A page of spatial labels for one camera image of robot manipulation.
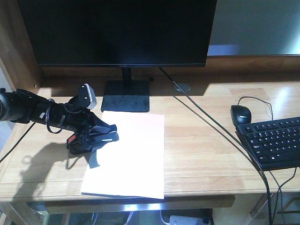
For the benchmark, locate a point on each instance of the white paper sheet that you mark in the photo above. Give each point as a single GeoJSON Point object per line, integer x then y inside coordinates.
{"type": "Point", "coordinates": [134, 164]}

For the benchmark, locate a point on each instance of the black computer monitor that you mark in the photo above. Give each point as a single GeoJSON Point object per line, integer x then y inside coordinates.
{"type": "Point", "coordinates": [123, 34]}

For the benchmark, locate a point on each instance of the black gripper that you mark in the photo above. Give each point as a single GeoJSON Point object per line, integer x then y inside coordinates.
{"type": "Point", "coordinates": [74, 117]}

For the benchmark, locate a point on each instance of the black computer keyboard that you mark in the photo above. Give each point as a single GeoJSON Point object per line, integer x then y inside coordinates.
{"type": "Point", "coordinates": [275, 144]}

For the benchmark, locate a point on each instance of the black orange stapler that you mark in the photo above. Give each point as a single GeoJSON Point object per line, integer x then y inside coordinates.
{"type": "Point", "coordinates": [99, 136]}

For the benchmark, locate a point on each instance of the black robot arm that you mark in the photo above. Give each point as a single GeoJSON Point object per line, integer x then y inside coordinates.
{"type": "Point", "coordinates": [22, 106]}

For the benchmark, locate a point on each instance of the black computer mouse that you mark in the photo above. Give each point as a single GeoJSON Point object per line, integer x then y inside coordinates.
{"type": "Point", "coordinates": [240, 115]}

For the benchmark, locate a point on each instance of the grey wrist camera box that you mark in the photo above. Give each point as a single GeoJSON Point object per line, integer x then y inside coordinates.
{"type": "Point", "coordinates": [90, 96]}

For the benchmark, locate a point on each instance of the grey desk cable grommet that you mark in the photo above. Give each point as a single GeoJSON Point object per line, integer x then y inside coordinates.
{"type": "Point", "coordinates": [182, 87]}

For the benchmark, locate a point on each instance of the white power strip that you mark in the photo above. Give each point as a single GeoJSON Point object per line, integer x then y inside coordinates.
{"type": "Point", "coordinates": [183, 220]}

